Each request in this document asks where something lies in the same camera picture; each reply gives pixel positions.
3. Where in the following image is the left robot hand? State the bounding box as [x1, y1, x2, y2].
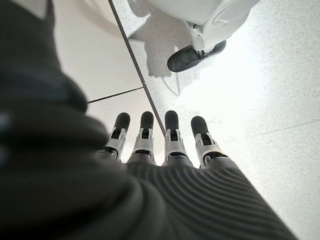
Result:
[0, 0, 299, 240]

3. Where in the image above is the black left robot foot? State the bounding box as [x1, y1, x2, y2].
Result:
[166, 39, 227, 73]

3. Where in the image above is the thin gray floor cable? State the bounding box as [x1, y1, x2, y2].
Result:
[159, 73, 181, 97]

